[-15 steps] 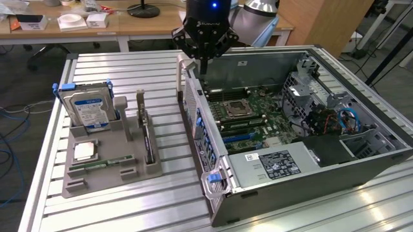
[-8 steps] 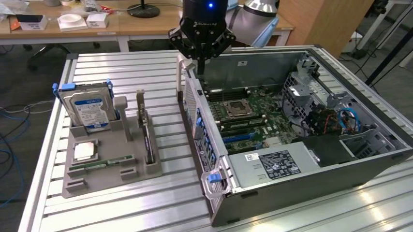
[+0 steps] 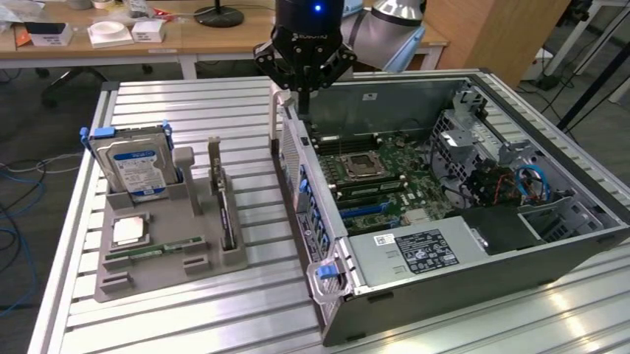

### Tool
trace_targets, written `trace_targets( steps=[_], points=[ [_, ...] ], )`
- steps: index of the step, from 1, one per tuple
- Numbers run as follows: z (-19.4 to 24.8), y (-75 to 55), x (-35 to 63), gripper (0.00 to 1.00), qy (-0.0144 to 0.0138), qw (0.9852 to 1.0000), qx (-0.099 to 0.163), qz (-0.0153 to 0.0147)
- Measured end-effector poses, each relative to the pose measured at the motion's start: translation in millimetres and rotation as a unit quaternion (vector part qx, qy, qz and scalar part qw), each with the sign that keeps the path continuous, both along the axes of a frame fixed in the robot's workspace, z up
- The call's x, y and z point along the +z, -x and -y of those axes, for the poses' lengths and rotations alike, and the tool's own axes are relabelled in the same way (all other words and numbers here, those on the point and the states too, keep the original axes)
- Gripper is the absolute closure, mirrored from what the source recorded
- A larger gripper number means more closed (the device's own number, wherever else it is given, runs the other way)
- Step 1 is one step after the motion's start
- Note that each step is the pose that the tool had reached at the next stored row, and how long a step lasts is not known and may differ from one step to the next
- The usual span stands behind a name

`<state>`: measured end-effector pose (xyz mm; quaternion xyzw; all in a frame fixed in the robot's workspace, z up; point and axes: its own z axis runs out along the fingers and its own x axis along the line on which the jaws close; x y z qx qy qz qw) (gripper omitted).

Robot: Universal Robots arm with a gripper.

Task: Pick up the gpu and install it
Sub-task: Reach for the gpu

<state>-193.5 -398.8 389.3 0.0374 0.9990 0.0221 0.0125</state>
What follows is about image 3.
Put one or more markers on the CPU socket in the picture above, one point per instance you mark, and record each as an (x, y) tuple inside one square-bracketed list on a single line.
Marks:
[(365, 166)]

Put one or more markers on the white box with black top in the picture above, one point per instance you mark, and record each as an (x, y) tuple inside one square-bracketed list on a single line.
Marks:
[(50, 35)]

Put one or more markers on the small white box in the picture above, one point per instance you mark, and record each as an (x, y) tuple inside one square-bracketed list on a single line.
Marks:
[(147, 32)]

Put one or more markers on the graphics card with metal bracket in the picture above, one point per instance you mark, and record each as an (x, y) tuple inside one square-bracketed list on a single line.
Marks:
[(226, 214)]

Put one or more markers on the installed RAM stick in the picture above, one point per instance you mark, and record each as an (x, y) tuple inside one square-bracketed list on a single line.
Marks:
[(374, 187)]

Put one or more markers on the black tripod stand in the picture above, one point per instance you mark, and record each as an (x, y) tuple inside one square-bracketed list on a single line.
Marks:
[(593, 73)]

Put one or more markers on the wooden cabinet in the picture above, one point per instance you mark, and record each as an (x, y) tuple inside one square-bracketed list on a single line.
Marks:
[(517, 48)]

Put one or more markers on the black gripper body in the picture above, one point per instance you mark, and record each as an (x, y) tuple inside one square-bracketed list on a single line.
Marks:
[(307, 29)]

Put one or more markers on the black office chair base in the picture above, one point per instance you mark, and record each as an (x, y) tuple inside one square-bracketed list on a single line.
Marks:
[(74, 75)]

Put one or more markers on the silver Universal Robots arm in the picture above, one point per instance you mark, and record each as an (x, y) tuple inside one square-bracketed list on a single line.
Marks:
[(394, 11)]

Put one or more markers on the blue expansion slot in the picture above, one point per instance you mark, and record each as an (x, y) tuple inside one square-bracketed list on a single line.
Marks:
[(365, 211)]

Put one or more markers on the black lamp base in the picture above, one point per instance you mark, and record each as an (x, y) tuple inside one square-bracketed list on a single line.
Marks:
[(219, 17)]

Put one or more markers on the green RAM stick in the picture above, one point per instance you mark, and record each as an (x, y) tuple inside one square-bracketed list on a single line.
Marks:
[(147, 252)]

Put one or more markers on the grey power supply unit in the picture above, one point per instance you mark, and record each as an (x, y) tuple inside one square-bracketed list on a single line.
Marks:
[(418, 250)]

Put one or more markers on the green motherboard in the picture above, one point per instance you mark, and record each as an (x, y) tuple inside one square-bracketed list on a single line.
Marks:
[(418, 173)]

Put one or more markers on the metal disk bay cage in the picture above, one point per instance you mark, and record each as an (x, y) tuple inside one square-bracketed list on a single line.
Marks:
[(458, 166)]

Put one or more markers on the silver chipset heat sink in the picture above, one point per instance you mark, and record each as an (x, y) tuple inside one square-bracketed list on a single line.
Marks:
[(419, 217)]

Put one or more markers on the hard disk in blue caddy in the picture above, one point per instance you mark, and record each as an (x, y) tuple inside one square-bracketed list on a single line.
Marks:
[(138, 166)]

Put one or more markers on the wooden desk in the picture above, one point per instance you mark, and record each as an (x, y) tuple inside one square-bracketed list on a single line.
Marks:
[(74, 51)]

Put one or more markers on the silver CPU chip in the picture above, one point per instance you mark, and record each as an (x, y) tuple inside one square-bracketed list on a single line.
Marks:
[(128, 230)]

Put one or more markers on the blue case latch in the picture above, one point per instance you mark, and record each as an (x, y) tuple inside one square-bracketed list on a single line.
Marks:
[(325, 274)]

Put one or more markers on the open black PC case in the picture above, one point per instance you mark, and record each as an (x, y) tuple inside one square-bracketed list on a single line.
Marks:
[(443, 306)]

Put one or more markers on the white box with tape roll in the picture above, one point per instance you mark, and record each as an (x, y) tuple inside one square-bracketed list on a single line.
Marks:
[(111, 35)]

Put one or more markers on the grey parts rack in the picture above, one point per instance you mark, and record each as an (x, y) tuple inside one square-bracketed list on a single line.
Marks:
[(167, 225)]

